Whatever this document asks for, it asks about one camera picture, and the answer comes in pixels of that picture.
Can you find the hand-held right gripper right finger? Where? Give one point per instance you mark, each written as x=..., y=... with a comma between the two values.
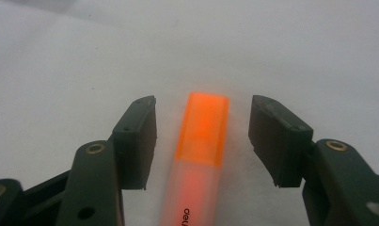
x=279, y=141

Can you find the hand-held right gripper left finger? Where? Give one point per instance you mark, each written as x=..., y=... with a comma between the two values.
x=135, y=141

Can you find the orange highlighter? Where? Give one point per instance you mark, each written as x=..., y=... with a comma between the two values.
x=199, y=150

